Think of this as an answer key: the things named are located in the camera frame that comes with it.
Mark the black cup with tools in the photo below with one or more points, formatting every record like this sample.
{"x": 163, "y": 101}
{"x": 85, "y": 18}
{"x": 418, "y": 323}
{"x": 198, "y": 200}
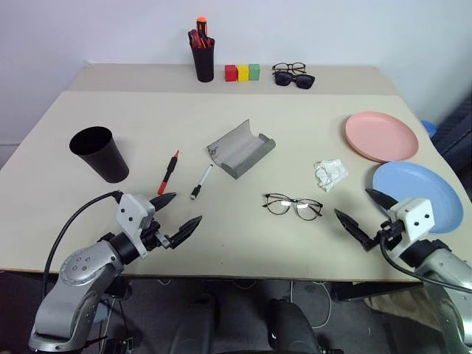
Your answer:
{"x": 203, "y": 64}

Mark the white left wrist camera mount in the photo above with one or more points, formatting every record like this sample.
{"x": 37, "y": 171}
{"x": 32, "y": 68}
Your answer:
{"x": 131, "y": 212}

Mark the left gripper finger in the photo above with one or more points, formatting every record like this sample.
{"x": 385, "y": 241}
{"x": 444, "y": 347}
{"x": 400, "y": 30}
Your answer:
{"x": 186, "y": 228}
{"x": 163, "y": 200}

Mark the white marker with black cap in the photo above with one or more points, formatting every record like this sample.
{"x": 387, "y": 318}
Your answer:
{"x": 202, "y": 181}

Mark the pink plate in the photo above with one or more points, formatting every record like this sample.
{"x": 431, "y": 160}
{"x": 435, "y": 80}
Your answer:
{"x": 381, "y": 136}

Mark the dark thin framed glasses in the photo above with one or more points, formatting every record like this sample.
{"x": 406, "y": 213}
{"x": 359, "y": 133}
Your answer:
{"x": 290, "y": 65}

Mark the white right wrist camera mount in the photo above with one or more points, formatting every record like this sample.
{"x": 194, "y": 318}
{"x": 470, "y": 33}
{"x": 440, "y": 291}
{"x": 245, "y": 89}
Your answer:
{"x": 414, "y": 217}

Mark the black sunglasses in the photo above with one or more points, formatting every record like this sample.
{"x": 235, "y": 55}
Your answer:
{"x": 295, "y": 80}

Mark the crumpled white tissue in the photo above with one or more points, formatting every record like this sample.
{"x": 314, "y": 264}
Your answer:
{"x": 330, "y": 174}

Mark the red and black pen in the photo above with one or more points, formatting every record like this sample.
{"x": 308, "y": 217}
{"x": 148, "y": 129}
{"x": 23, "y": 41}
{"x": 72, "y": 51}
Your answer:
{"x": 167, "y": 175}

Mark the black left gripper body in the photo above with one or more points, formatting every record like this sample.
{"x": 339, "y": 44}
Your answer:
{"x": 153, "y": 236}

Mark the blue plate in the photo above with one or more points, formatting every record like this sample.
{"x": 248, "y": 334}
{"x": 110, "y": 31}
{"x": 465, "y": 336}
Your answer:
{"x": 416, "y": 182}

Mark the dark chair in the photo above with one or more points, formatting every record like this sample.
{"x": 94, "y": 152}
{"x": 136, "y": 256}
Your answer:
{"x": 455, "y": 136}

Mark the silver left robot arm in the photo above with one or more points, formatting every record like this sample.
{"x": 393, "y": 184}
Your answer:
{"x": 81, "y": 273}

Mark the yellow cube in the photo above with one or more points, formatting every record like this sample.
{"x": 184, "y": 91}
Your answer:
{"x": 243, "y": 73}

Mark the open grey glasses case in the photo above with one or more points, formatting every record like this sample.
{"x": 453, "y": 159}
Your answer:
{"x": 241, "y": 149}

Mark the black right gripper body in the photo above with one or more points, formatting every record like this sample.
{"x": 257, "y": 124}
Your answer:
{"x": 390, "y": 234}

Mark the dark rounded shape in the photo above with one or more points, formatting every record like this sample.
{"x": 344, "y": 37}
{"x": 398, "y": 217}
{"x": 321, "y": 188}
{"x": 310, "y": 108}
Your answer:
{"x": 291, "y": 328}

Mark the black table support beam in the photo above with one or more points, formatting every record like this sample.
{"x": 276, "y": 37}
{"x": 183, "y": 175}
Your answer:
{"x": 372, "y": 291}

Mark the green cube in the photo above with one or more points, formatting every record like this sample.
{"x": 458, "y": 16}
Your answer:
{"x": 254, "y": 72}

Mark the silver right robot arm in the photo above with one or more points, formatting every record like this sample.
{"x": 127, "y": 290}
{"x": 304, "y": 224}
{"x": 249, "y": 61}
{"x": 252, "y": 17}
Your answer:
{"x": 448, "y": 280}

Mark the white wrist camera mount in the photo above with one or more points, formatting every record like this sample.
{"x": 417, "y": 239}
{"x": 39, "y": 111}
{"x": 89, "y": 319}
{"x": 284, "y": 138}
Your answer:
{"x": 414, "y": 217}
{"x": 131, "y": 212}

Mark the orange capped screwdriver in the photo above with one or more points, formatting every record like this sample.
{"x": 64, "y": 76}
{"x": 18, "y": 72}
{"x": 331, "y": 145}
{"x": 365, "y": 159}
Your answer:
{"x": 201, "y": 29}

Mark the red cube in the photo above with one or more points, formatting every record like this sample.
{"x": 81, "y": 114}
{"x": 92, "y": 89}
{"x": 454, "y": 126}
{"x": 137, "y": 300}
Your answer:
{"x": 231, "y": 73}

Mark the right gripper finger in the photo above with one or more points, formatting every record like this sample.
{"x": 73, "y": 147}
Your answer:
{"x": 381, "y": 201}
{"x": 354, "y": 225}

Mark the empty black cup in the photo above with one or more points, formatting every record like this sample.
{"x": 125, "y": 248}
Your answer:
{"x": 101, "y": 156}

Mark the tortoiseshell glasses with clear lenses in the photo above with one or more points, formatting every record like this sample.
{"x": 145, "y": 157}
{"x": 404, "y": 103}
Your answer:
{"x": 294, "y": 201}

